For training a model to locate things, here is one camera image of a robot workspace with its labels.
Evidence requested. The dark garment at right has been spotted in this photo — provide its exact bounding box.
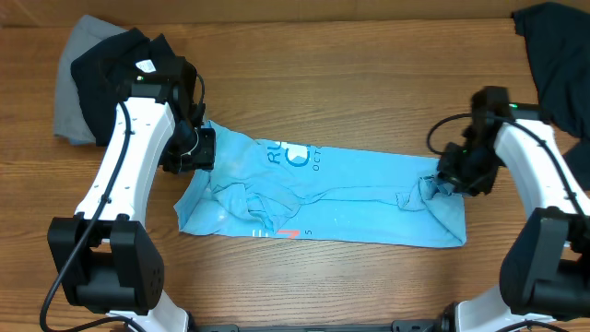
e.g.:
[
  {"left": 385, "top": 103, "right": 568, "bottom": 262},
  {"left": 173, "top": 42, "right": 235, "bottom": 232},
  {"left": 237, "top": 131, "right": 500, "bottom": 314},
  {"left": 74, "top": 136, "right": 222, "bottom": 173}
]
[{"left": 512, "top": 2, "right": 589, "bottom": 191}]

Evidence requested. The folded black garment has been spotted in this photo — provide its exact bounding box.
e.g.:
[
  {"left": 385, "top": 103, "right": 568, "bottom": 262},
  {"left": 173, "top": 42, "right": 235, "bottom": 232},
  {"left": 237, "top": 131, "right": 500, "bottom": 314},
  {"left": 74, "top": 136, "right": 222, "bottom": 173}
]
[{"left": 70, "top": 29, "right": 175, "bottom": 147}]

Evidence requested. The light blue printed t-shirt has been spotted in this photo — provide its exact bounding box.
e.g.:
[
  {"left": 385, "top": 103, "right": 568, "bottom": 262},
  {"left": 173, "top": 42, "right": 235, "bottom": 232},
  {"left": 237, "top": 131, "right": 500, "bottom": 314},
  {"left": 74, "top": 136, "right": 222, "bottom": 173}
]
[{"left": 174, "top": 122, "right": 467, "bottom": 248}]

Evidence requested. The folded grey garment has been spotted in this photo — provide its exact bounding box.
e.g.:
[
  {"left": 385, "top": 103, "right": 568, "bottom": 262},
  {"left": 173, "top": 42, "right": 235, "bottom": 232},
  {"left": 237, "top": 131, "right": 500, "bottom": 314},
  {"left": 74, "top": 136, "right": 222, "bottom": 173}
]
[{"left": 53, "top": 15, "right": 125, "bottom": 145}]

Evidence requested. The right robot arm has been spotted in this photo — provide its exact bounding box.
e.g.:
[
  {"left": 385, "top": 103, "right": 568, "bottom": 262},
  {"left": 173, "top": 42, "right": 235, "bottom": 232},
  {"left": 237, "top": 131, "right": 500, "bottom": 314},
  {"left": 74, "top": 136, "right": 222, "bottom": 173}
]
[{"left": 429, "top": 86, "right": 589, "bottom": 331}]

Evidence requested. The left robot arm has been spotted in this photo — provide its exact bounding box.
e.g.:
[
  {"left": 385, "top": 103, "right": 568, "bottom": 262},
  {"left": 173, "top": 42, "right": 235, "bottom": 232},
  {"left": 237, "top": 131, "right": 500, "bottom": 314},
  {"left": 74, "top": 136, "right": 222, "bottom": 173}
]
[{"left": 39, "top": 56, "right": 216, "bottom": 331}]

